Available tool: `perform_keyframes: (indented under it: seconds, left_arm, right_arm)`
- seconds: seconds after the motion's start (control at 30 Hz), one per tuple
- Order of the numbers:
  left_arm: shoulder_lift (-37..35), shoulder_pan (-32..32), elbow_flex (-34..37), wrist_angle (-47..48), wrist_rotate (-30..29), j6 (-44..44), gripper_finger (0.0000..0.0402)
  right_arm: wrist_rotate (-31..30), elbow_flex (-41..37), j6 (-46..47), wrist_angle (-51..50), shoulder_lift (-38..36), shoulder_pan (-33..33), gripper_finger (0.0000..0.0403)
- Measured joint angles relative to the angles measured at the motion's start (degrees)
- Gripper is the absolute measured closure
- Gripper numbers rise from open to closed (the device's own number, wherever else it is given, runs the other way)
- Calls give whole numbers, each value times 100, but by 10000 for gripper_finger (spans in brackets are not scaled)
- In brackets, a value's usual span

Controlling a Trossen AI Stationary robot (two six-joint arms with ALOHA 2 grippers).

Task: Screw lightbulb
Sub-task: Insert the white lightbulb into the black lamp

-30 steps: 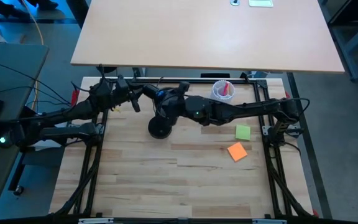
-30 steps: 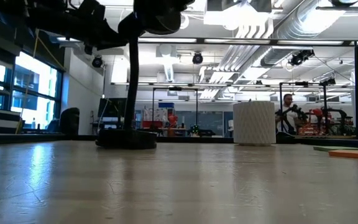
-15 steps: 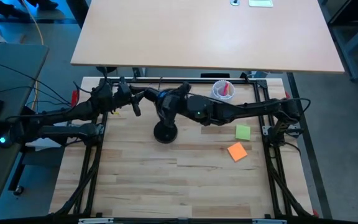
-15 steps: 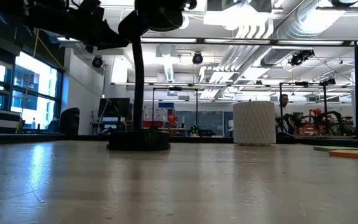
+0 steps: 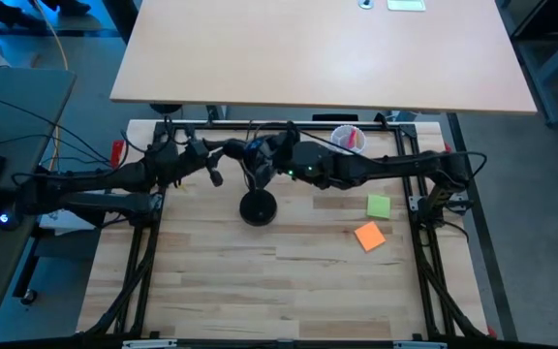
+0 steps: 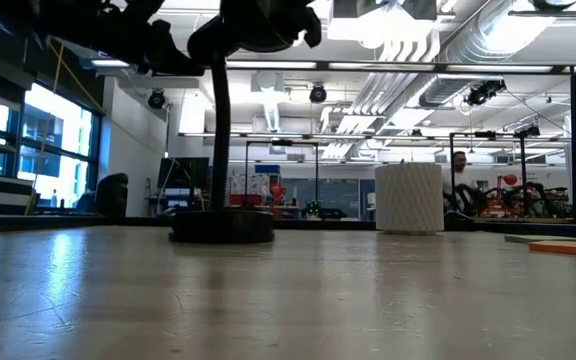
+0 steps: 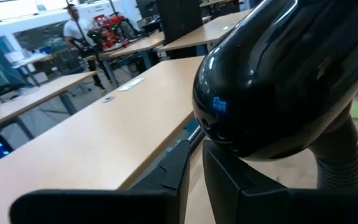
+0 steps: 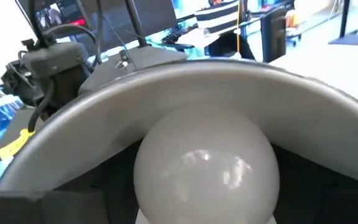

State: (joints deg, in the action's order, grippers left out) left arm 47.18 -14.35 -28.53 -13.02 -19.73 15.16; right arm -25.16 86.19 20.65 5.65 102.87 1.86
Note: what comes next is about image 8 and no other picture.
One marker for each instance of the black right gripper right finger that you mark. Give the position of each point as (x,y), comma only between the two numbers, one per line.
(328,199)

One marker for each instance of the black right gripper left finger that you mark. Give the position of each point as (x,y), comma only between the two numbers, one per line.
(57,207)

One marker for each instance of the white lightbulb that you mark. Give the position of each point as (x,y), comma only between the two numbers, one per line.
(207,168)

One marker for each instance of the black gooseneck desk lamp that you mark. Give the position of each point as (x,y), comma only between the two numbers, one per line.
(228,90)

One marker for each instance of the monitor showing picture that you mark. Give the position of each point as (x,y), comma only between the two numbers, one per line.
(59,14)

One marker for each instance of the large dark monitor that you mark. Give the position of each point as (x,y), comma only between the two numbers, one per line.
(157,21)

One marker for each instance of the person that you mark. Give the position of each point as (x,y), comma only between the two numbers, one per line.
(217,17)

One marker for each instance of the plain black computer tower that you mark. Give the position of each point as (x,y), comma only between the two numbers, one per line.
(273,34)

